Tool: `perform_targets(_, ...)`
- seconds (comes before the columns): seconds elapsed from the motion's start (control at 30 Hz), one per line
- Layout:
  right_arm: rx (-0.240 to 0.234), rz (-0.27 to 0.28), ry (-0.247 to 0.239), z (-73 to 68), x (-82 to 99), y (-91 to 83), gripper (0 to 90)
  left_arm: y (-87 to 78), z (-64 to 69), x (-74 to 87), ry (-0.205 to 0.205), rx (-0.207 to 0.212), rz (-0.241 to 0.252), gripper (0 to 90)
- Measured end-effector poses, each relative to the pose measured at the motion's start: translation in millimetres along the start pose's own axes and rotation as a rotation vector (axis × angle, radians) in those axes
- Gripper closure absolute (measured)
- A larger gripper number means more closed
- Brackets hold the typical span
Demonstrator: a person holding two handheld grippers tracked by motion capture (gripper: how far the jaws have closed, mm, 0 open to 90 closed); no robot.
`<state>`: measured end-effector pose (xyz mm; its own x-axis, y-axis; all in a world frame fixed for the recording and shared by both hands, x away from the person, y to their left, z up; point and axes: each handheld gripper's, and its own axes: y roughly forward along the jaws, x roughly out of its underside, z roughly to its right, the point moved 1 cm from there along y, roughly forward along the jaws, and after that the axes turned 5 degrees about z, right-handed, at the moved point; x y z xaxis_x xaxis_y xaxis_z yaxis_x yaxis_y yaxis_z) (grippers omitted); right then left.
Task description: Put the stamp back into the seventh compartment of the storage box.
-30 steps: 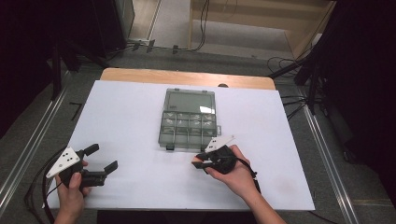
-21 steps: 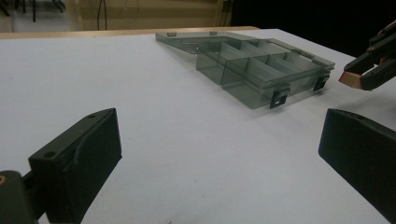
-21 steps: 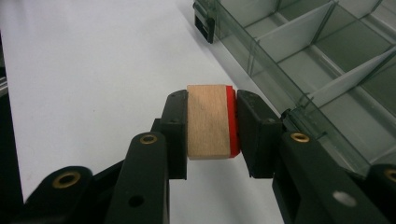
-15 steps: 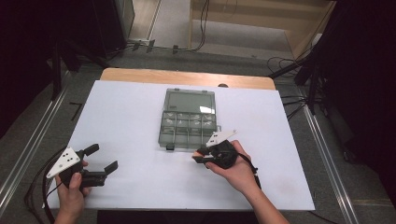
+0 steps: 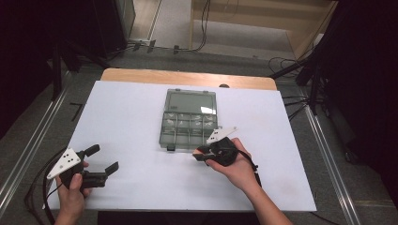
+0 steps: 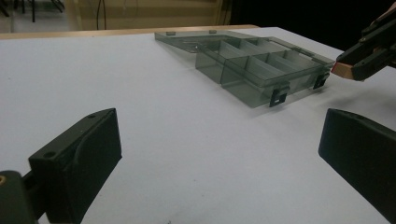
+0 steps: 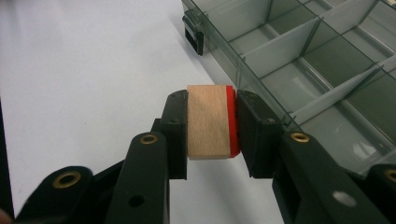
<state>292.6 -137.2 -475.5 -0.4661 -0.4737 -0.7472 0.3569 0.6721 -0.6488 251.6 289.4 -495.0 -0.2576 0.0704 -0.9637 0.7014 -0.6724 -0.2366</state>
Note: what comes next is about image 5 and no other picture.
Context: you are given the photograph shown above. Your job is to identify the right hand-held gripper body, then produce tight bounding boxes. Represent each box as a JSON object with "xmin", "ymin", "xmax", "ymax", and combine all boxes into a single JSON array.
[{"xmin": 202, "ymin": 126, "xmax": 241, "ymax": 167}]

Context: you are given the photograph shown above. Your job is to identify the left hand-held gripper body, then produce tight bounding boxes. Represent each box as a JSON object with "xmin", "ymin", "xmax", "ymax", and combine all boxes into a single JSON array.
[{"xmin": 46, "ymin": 147, "xmax": 86, "ymax": 190}]

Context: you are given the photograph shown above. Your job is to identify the transparent grey compartment box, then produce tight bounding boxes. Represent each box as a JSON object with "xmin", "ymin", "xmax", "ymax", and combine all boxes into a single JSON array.
[{"xmin": 158, "ymin": 88, "xmax": 224, "ymax": 152}]

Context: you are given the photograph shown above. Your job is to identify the person's right hand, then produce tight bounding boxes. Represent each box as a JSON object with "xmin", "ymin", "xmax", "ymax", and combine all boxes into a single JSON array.
[{"xmin": 204, "ymin": 137, "xmax": 260, "ymax": 194}]

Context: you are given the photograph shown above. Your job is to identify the person's left hand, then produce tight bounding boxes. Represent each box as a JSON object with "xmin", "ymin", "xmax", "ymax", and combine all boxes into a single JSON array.
[{"xmin": 55, "ymin": 160, "xmax": 93, "ymax": 218}]

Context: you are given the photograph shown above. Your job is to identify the white table board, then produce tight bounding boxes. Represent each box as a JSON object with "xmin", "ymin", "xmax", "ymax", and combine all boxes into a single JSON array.
[{"xmin": 41, "ymin": 80, "xmax": 317, "ymax": 213}]

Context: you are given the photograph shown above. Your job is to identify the person's dark clothing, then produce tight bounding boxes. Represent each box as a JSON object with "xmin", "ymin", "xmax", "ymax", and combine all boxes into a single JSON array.
[{"xmin": 97, "ymin": 210, "xmax": 261, "ymax": 225}]

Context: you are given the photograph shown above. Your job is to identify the black stand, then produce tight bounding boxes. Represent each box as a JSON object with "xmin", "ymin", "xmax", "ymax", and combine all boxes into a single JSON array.
[
  {"xmin": 50, "ymin": 37, "xmax": 111, "ymax": 101},
  {"xmin": 269, "ymin": 46, "xmax": 328, "ymax": 117}
]

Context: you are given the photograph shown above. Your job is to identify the wooden cabinet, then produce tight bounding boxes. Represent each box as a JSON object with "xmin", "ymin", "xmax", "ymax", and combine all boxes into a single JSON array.
[{"xmin": 189, "ymin": 0, "xmax": 340, "ymax": 61}]

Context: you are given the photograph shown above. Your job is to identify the black curtain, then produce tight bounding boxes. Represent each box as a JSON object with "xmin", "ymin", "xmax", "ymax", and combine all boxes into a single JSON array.
[
  {"xmin": 0, "ymin": 0, "xmax": 121, "ymax": 140},
  {"xmin": 313, "ymin": 0, "xmax": 398, "ymax": 207}
]

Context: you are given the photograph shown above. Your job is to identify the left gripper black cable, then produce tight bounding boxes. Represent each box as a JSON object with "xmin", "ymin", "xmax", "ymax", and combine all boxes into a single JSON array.
[{"xmin": 23, "ymin": 146, "xmax": 69, "ymax": 225}]

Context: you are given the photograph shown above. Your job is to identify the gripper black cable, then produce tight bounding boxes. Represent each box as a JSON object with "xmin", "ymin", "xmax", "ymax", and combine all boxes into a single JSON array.
[
  {"xmin": 237, "ymin": 149, "xmax": 264, "ymax": 189},
  {"xmin": 23, "ymin": 146, "xmax": 69, "ymax": 225}
]

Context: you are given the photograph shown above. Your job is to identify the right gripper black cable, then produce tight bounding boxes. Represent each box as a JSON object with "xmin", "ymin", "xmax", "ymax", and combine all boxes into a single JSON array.
[{"xmin": 237, "ymin": 149, "xmax": 264, "ymax": 189}]

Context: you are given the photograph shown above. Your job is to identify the metal floor rail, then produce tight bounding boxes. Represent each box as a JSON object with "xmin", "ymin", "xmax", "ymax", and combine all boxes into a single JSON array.
[
  {"xmin": 0, "ymin": 70, "xmax": 72, "ymax": 218},
  {"xmin": 299, "ymin": 89, "xmax": 363, "ymax": 225}
]

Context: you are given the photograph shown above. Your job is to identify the black floor cables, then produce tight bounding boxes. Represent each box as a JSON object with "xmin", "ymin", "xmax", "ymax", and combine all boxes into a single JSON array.
[{"xmin": 281, "ymin": 94, "xmax": 314, "ymax": 122}]

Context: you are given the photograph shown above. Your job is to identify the hanging black cables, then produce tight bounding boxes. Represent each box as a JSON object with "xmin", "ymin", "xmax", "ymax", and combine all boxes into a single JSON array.
[{"xmin": 194, "ymin": 0, "xmax": 212, "ymax": 53}]

